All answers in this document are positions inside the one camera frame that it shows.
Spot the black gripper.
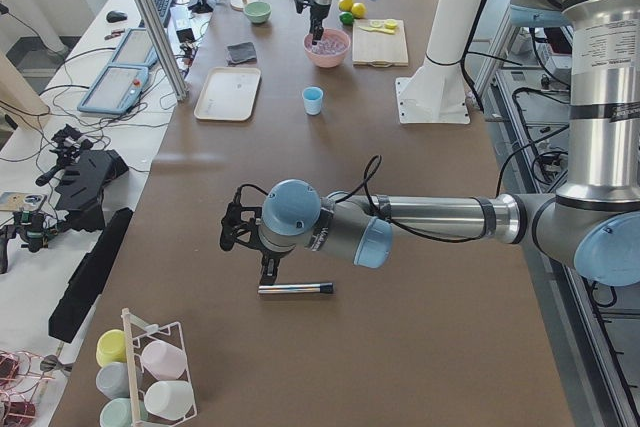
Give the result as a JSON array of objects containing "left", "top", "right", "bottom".
[
  {"left": 310, "top": 3, "right": 327, "bottom": 45},
  {"left": 259, "top": 249, "right": 291, "bottom": 286}
]

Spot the steel muddler black tip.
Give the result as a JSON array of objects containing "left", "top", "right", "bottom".
[{"left": 257, "top": 280, "right": 335, "bottom": 296}]

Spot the light blue cup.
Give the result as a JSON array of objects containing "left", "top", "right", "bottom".
[{"left": 302, "top": 86, "right": 324, "bottom": 116}]

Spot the pink bowl of ice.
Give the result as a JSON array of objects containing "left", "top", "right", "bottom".
[{"left": 303, "top": 28, "right": 351, "bottom": 68}]

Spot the pink cup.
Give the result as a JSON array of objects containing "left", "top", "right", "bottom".
[{"left": 141, "top": 340, "right": 187, "bottom": 380}]

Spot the white cup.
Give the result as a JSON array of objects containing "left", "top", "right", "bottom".
[{"left": 144, "top": 380, "right": 194, "bottom": 421}]

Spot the yellow cup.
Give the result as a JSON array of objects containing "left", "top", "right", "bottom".
[{"left": 96, "top": 329, "right": 126, "bottom": 367}]

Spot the grey cup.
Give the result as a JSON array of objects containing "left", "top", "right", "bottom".
[{"left": 95, "top": 362, "right": 130, "bottom": 400}]

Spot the mint green cup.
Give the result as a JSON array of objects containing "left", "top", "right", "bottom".
[{"left": 99, "top": 398, "right": 133, "bottom": 427}]

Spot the green lime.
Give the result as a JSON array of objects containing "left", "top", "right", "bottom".
[{"left": 339, "top": 12, "right": 354, "bottom": 26}]

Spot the green bowl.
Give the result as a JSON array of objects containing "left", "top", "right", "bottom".
[{"left": 243, "top": 1, "right": 271, "bottom": 25}]

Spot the wooden cutting board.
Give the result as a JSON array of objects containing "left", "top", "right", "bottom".
[{"left": 352, "top": 19, "right": 409, "bottom": 67}]

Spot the yellow plastic knife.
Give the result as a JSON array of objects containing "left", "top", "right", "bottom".
[{"left": 357, "top": 25, "right": 396, "bottom": 35}]

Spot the grey folded cloth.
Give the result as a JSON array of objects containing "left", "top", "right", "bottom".
[{"left": 227, "top": 42, "right": 257, "bottom": 65}]

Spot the cream rabbit tray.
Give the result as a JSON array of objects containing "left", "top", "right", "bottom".
[{"left": 194, "top": 67, "right": 261, "bottom": 122}]

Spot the blue teach pendant far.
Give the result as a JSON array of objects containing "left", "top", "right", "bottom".
[{"left": 110, "top": 28, "right": 158, "bottom": 67}]

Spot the blue teach pendant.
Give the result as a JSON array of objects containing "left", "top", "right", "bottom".
[
  {"left": 77, "top": 64, "right": 149, "bottom": 116},
  {"left": 110, "top": 28, "right": 158, "bottom": 67}
]

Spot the black long bar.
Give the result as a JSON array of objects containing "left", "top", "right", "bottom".
[{"left": 48, "top": 208, "right": 133, "bottom": 343}]

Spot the black computer mouse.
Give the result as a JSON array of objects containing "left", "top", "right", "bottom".
[{"left": 105, "top": 10, "right": 128, "bottom": 23}]

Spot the blue teach pendant near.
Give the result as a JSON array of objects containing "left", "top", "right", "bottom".
[{"left": 77, "top": 64, "right": 149, "bottom": 116}]

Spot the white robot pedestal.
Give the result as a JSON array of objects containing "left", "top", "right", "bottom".
[{"left": 396, "top": 0, "right": 482, "bottom": 124}]

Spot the white wire cup rack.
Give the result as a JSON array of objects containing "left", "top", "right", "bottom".
[{"left": 121, "top": 308, "right": 198, "bottom": 426}]

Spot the aluminium frame post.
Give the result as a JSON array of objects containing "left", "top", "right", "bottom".
[{"left": 134, "top": 0, "right": 188, "bottom": 101}]

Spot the black bracket stand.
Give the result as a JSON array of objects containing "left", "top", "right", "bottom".
[{"left": 55, "top": 150, "right": 129, "bottom": 232}]

